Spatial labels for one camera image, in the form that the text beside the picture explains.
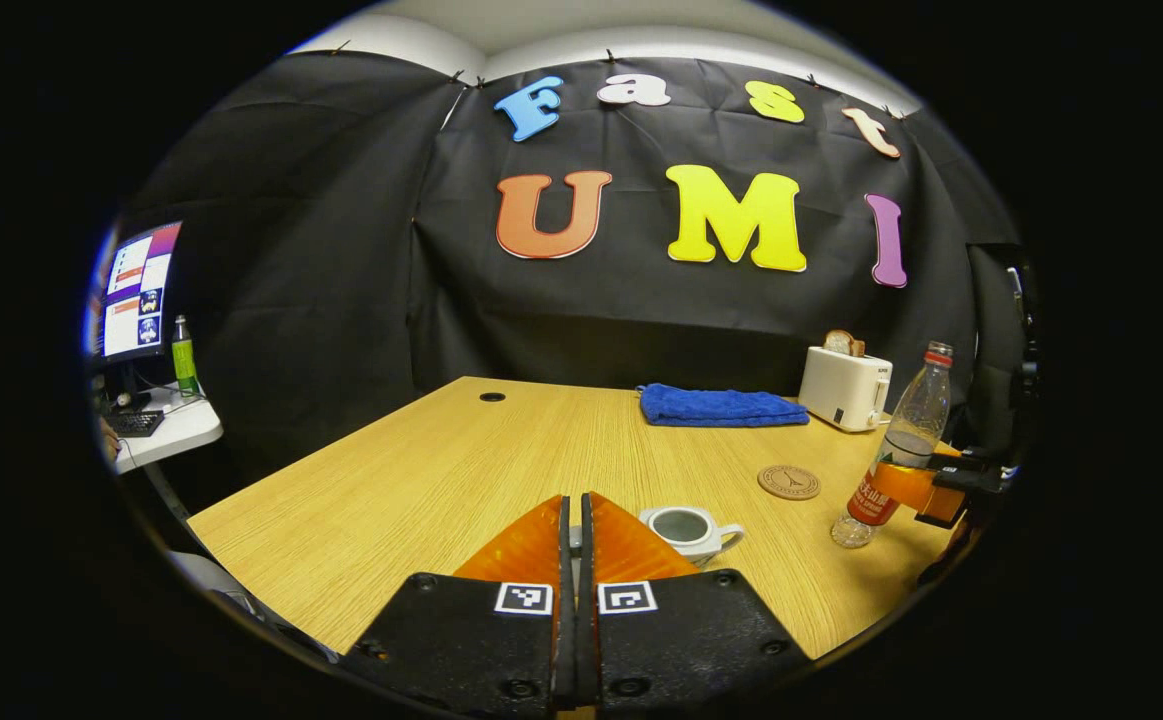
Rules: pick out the computer monitor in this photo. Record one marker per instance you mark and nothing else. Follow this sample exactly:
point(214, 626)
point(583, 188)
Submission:
point(139, 295)

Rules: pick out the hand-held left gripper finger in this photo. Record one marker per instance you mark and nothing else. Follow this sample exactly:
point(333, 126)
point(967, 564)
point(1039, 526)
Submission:
point(587, 650)
point(563, 650)

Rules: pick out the green drink bottle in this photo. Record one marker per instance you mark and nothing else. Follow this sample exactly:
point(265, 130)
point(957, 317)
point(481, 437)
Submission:
point(185, 360)

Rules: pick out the black keyboard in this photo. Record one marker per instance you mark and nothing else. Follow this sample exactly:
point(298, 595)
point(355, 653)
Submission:
point(136, 422)

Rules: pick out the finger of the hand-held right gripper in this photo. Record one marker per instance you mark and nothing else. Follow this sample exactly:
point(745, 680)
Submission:
point(906, 485)

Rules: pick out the black backdrop cloth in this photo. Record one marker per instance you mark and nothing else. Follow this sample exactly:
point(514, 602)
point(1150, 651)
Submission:
point(361, 250)

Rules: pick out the round brown coaster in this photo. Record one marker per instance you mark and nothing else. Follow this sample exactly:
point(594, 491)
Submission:
point(789, 482)

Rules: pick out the white side desk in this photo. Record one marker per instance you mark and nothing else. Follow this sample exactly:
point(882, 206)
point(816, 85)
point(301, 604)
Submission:
point(186, 430)

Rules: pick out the toasted bread slice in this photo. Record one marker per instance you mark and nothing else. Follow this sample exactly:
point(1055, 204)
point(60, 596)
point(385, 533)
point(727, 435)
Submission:
point(843, 343)

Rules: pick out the clear plastic water bottle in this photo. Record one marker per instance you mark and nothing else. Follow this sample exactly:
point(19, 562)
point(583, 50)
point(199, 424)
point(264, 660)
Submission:
point(916, 415)

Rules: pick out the white teacup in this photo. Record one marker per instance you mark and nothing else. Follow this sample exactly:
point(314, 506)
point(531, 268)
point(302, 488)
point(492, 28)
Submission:
point(686, 530)

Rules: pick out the white toaster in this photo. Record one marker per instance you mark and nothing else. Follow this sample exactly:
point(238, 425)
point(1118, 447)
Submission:
point(841, 388)

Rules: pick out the blue folded towel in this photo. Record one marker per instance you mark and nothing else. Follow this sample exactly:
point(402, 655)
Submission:
point(721, 406)

